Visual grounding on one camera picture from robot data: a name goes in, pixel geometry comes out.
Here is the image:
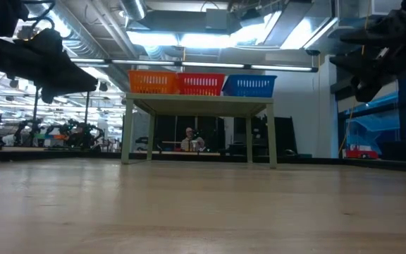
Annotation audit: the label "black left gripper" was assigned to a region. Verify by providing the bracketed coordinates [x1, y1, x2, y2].
[10, 28, 99, 105]

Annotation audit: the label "black background robot arms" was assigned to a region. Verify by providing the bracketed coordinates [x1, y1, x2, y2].
[12, 119, 107, 150]

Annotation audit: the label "orange plastic basket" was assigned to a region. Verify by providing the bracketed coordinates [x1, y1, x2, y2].
[128, 69, 179, 95]

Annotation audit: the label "black framed window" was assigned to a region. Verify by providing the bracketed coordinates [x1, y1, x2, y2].
[338, 66, 406, 160]

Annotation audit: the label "red cart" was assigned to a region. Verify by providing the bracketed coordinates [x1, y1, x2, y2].
[343, 143, 380, 160]

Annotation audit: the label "blue plastic basket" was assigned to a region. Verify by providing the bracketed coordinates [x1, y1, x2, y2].
[222, 74, 278, 99]

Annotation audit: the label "red plastic basket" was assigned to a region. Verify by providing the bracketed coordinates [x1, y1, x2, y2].
[176, 72, 226, 97]

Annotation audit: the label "pale green small shelf table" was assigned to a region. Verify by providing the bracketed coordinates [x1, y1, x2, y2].
[121, 92, 278, 169]

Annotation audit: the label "person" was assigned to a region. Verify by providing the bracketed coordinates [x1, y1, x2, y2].
[180, 126, 207, 152]

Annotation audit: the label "long light strip bar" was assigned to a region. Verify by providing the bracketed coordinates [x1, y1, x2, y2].
[67, 56, 319, 74]

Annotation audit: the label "black background stand frame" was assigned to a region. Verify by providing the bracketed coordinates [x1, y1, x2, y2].
[32, 86, 92, 145]

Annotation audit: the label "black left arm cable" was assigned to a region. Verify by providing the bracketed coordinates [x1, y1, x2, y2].
[21, 0, 56, 32]

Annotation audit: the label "black aluminium table frame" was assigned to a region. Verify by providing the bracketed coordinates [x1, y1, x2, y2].
[0, 150, 406, 174]

